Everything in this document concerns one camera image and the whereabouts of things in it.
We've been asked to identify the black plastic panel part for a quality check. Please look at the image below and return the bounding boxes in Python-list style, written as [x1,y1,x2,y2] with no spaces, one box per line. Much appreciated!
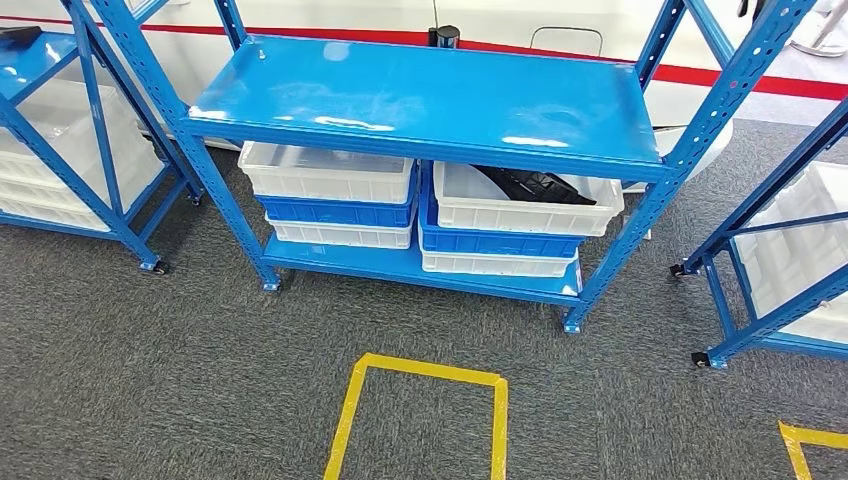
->
[471,164,599,207]

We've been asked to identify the yellow floor tape square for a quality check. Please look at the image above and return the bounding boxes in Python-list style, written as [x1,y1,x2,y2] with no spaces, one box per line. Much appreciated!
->
[323,352,510,480]

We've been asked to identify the blue metal shelf rack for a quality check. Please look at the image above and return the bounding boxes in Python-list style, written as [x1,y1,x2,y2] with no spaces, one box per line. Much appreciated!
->
[0,0,207,276]
[669,95,848,370]
[89,0,819,336]

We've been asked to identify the blue plastic bin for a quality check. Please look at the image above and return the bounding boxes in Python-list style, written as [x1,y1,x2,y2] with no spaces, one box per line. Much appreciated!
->
[254,168,420,231]
[417,162,586,260]

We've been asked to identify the black cylindrical sensor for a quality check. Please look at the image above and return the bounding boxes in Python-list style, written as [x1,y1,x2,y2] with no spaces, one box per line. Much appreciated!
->
[427,25,462,50]

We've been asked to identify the grey metal stand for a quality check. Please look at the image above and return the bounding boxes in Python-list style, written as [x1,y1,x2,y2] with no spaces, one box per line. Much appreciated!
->
[789,0,848,60]

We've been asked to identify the white car red stripe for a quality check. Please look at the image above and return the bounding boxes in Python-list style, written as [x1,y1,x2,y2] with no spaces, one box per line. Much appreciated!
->
[0,0,848,193]

